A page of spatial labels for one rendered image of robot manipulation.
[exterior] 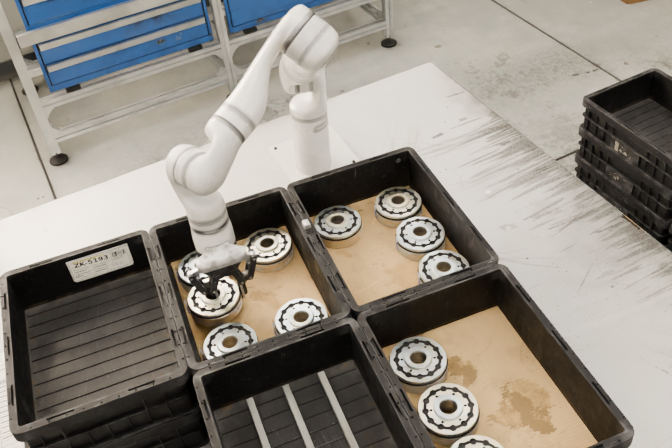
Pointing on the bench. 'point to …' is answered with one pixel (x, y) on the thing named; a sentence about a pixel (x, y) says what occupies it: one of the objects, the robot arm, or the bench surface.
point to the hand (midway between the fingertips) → (229, 292)
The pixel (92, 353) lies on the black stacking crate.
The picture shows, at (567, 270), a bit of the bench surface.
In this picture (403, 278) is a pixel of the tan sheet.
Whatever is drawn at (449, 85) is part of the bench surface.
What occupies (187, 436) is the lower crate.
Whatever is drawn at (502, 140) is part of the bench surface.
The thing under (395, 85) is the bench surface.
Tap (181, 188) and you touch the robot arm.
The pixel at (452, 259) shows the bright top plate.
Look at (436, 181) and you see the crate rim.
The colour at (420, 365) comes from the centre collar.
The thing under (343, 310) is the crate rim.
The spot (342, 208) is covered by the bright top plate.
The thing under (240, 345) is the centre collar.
